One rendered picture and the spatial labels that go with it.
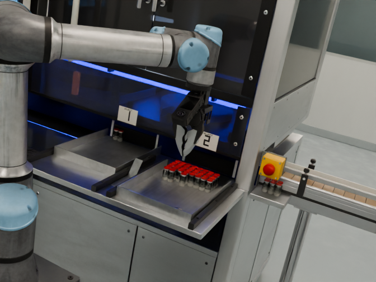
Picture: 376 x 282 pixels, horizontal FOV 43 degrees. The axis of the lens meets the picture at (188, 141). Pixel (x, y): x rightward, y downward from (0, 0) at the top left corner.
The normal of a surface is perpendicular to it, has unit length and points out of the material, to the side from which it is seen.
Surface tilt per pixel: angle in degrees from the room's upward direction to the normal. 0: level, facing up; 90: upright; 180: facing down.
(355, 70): 90
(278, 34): 90
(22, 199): 7
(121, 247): 90
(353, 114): 90
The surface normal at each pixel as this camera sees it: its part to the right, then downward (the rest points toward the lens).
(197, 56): 0.35, 0.36
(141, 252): -0.41, 0.22
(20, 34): 0.04, 0.04
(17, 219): 0.55, 0.32
